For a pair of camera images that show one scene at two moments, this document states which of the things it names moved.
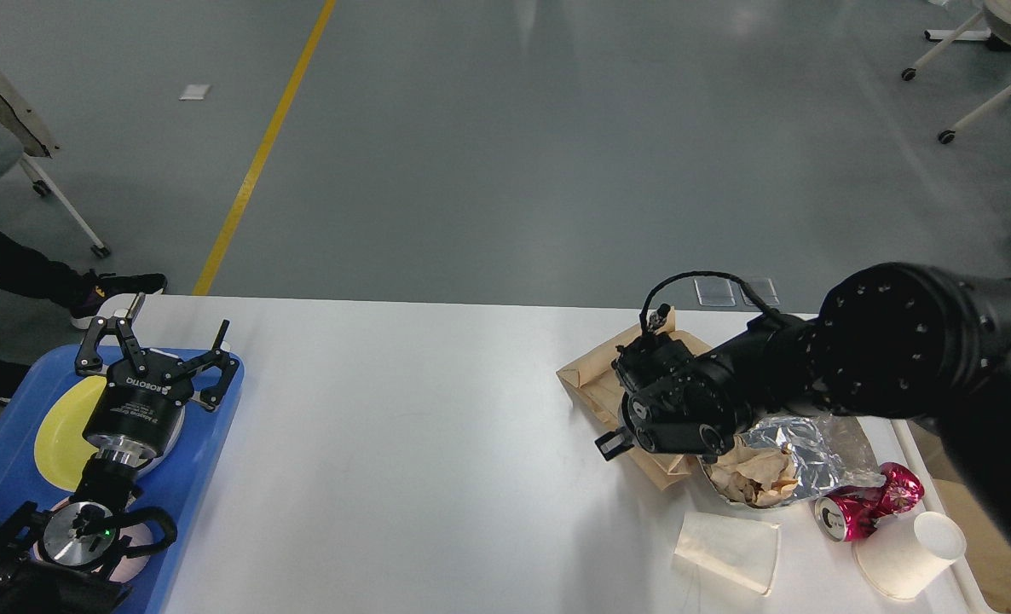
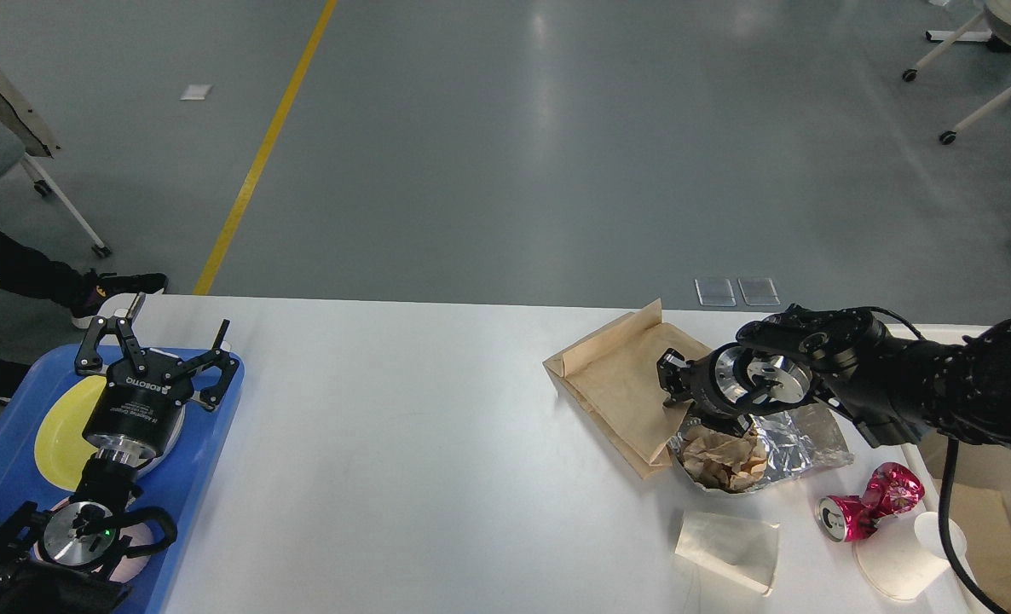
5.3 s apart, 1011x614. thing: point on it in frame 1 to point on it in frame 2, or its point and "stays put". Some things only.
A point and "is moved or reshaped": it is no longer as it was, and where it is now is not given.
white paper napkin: x=744 y=551 stays put
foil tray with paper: x=776 y=461 is moved or reshaped
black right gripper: x=635 y=406 to x=696 y=381
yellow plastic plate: x=61 y=449 stays put
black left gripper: x=141 y=413 stays put
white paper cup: x=904 y=553 stays put
